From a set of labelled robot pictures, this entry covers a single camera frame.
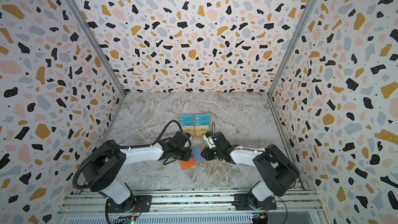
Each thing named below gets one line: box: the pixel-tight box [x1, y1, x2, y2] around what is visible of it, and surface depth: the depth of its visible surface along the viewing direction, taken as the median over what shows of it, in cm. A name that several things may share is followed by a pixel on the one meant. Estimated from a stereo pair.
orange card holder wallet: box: [179, 143, 206, 171], surface depth 89 cm
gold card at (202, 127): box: [195, 125, 209, 131], surface depth 97 cm
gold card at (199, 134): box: [195, 130, 209, 139], surface depth 97 cm
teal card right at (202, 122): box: [195, 119, 210, 126], surface depth 97 cm
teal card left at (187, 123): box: [179, 120, 195, 126], surface depth 97 cm
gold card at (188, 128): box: [181, 125, 195, 133], surface depth 97 cm
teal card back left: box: [178, 114, 194, 121], surface depth 97 cm
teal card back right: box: [195, 114, 210, 121], surface depth 99 cm
